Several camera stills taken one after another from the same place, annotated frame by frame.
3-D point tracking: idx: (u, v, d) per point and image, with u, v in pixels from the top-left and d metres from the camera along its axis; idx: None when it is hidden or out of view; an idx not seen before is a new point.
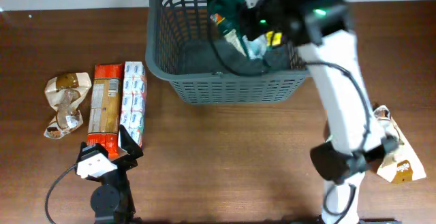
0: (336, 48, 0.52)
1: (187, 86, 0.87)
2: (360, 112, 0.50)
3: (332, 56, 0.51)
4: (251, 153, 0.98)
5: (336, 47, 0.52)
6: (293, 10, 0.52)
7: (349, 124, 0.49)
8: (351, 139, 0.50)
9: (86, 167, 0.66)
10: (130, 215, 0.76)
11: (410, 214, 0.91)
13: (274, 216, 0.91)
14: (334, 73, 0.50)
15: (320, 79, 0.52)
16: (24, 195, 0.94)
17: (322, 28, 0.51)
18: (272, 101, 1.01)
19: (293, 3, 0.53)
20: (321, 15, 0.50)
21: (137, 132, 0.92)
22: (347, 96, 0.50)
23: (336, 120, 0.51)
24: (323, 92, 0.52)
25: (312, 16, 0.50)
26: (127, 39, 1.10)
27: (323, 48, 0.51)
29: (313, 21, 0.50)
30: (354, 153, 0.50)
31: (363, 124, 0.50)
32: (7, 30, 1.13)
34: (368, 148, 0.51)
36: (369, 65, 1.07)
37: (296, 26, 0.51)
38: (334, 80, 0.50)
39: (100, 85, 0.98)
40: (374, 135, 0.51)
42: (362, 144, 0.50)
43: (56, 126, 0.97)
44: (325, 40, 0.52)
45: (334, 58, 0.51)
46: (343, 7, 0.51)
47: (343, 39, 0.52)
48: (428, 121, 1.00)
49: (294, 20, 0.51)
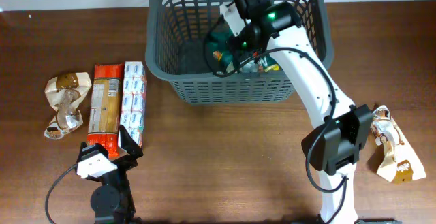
0: (291, 39, 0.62)
1: (187, 86, 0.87)
2: (319, 82, 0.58)
3: (289, 43, 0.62)
4: (251, 153, 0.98)
5: (291, 37, 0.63)
6: (255, 20, 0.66)
7: (313, 93, 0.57)
8: (320, 107, 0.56)
9: (86, 167, 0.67)
10: (130, 214, 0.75)
11: (411, 215, 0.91)
13: (274, 216, 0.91)
14: (291, 55, 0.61)
15: (285, 64, 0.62)
16: (24, 195, 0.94)
17: (278, 30, 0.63)
18: (272, 100, 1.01)
19: (253, 15, 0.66)
20: (274, 18, 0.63)
21: (137, 132, 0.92)
22: (305, 70, 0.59)
23: (305, 94, 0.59)
24: (291, 73, 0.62)
25: (268, 20, 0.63)
26: (127, 39, 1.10)
27: (280, 39, 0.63)
29: (268, 24, 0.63)
30: (324, 118, 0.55)
31: (326, 91, 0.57)
32: (7, 30, 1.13)
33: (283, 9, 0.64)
34: (339, 114, 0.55)
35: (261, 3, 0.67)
36: (369, 65, 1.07)
37: (256, 31, 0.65)
38: (291, 60, 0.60)
39: (100, 85, 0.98)
40: (343, 104, 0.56)
42: (330, 111, 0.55)
43: (56, 126, 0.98)
44: (281, 33, 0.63)
45: (289, 45, 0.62)
46: (293, 16, 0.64)
47: (295, 30, 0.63)
48: (428, 121, 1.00)
49: (255, 27, 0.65)
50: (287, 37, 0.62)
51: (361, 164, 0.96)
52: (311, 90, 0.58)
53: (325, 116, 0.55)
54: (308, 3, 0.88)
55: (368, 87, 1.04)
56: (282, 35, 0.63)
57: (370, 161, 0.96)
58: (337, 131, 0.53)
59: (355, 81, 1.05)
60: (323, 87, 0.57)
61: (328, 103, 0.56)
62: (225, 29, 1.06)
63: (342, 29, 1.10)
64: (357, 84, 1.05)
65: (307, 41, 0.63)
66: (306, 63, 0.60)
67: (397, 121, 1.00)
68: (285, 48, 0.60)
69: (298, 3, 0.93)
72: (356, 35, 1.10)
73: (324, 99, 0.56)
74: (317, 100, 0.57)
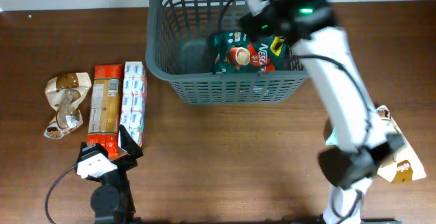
0: (326, 43, 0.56)
1: (187, 86, 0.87)
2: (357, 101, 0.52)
3: (321, 50, 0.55)
4: (251, 153, 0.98)
5: (330, 41, 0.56)
6: (283, 13, 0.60)
7: (349, 118, 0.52)
8: (352, 133, 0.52)
9: (86, 167, 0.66)
10: (130, 215, 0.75)
11: (410, 215, 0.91)
13: (274, 216, 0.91)
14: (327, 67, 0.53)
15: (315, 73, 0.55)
16: (24, 195, 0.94)
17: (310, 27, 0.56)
18: (272, 101, 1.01)
19: (283, 3, 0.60)
20: (308, 12, 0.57)
21: (137, 132, 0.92)
22: (342, 86, 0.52)
23: (338, 116, 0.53)
24: (322, 85, 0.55)
25: (299, 15, 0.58)
26: (127, 39, 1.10)
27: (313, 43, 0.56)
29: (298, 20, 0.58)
30: (358, 148, 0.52)
31: (364, 118, 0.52)
32: (7, 30, 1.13)
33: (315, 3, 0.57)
34: (373, 144, 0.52)
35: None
36: (368, 65, 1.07)
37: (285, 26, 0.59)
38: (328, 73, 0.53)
39: (100, 85, 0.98)
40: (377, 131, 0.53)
42: (366, 137, 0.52)
43: (56, 126, 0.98)
44: (315, 35, 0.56)
45: (323, 53, 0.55)
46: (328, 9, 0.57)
47: (330, 31, 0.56)
48: (428, 121, 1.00)
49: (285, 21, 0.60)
50: (321, 44, 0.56)
51: None
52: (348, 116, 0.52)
53: (358, 144, 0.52)
54: None
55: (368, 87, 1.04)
56: (315, 38, 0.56)
57: None
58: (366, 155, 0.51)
59: None
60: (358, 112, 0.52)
61: (364, 130, 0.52)
62: (225, 30, 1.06)
63: None
64: None
65: (345, 48, 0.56)
66: (344, 78, 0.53)
67: (397, 121, 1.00)
68: (318, 56, 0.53)
69: None
72: (356, 35, 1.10)
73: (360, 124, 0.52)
74: (365, 126, 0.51)
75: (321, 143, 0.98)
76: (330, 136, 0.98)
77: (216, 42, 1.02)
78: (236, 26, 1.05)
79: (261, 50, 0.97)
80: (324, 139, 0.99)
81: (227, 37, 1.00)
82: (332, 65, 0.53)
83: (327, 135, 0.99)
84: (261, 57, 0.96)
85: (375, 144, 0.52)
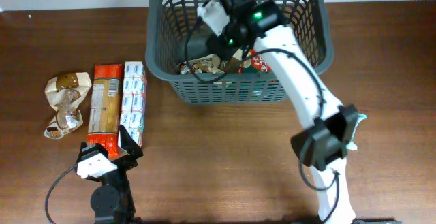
0: (277, 39, 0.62)
1: (187, 86, 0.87)
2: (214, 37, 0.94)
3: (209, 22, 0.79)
4: (250, 152, 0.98)
5: (278, 37, 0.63)
6: None
7: None
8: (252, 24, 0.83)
9: (86, 167, 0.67)
10: (131, 215, 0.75)
11: (409, 214, 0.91)
13: (273, 216, 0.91)
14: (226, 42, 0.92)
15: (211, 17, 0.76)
16: (25, 195, 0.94)
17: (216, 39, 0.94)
18: (272, 100, 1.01)
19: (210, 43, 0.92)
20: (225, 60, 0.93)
21: (137, 132, 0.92)
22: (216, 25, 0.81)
23: None
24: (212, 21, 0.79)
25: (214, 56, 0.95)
26: (127, 39, 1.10)
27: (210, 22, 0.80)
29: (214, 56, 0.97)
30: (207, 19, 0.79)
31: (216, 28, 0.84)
32: (7, 30, 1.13)
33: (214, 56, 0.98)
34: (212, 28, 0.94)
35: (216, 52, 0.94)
36: (368, 65, 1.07)
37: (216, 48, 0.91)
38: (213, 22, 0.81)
39: (100, 85, 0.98)
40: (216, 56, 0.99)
42: (319, 112, 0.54)
43: (56, 126, 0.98)
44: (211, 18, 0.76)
45: (276, 46, 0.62)
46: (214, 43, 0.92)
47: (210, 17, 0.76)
48: (427, 120, 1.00)
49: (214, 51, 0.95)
50: (272, 36, 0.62)
51: (361, 164, 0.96)
52: (299, 90, 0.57)
53: (315, 117, 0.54)
54: (308, 3, 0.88)
55: (367, 87, 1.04)
56: (268, 35, 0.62)
57: (370, 161, 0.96)
58: (325, 131, 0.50)
59: (354, 81, 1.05)
60: (285, 71, 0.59)
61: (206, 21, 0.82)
62: None
63: (340, 29, 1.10)
64: (357, 84, 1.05)
65: (294, 40, 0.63)
66: (291, 61, 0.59)
67: (397, 120, 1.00)
68: (272, 49, 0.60)
69: (298, 3, 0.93)
72: (355, 35, 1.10)
73: (290, 58, 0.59)
74: (305, 101, 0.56)
75: None
76: None
77: None
78: None
79: None
80: None
81: None
82: (283, 55, 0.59)
83: None
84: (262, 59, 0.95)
85: (329, 117, 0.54)
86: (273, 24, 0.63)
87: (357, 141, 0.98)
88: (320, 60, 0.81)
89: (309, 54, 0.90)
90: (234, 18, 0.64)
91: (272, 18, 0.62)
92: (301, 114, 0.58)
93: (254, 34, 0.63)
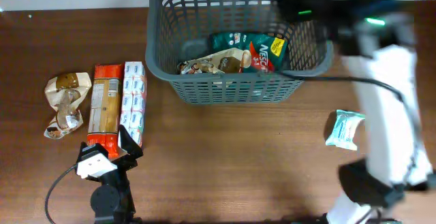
0: (390, 65, 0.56)
1: (187, 86, 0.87)
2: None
3: None
4: (250, 152, 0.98)
5: (389, 65, 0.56)
6: None
7: None
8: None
9: (86, 167, 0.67)
10: (130, 215, 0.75)
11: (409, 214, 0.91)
13: (273, 216, 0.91)
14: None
15: None
16: (25, 195, 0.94)
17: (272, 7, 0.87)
18: (272, 101, 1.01)
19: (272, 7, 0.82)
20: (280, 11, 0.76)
21: (137, 132, 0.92)
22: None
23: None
24: None
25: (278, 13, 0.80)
26: (128, 39, 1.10)
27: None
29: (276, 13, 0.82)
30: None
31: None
32: (7, 30, 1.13)
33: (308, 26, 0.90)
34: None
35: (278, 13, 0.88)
36: None
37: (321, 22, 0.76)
38: None
39: (100, 85, 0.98)
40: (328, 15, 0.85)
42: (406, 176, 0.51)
43: (56, 126, 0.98)
44: None
45: (378, 73, 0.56)
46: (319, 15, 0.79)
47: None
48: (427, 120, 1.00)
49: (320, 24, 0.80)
50: (381, 62, 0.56)
51: None
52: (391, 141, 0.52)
53: (392, 182, 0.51)
54: None
55: None
56: (375, 58, 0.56)
57: None
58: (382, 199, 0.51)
59: None
60: (402, 112, 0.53)
61: None
62: (225, 30, 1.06)
63: None
64: None
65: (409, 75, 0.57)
66: (398, 105, 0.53)
67: None
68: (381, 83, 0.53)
69: None
72: None
73: (396, 100, 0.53)
74: (393, 155, 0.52)
75: (321, 143, 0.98)
76: (330, 136, 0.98)
77: (216, 45, 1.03)
78: (236, 26, 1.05)
79: (262, 50, 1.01)
80: (324, 139, 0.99)
81: (227, 38, 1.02)
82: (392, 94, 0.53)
83: (327, 135, 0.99)
84: (261, 60, 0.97)
85: (416, 182, 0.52)
86: (370, 30, 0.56)
87: (357, 141, 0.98)
88: (319, 60, 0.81)
89: (309, 54, 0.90)
90: (327, 19, 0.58)
91: (398, 20, 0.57)
92: (377, 166, 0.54)
93: (357, 37, 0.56)
